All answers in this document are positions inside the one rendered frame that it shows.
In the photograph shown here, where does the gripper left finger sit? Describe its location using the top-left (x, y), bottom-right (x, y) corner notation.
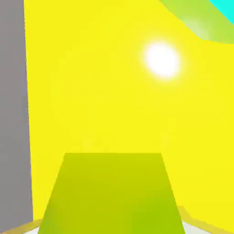
top-left (0, 218), bottom-right (43, 234)

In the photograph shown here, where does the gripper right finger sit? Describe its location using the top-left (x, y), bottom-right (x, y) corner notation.
top-left (178, 205), bottom-right (229, 234)

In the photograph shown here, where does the small yellow cube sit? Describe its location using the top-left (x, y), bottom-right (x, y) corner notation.
top-left (37, 152), bottom-right (186, 234)

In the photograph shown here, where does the small cyan cube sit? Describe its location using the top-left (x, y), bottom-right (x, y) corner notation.
top-left (158, 0), bottom-right (234, 45)

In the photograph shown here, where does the large yellow box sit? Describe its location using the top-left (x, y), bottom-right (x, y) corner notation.
top-left (23, 0), bottom-right (234, 234)

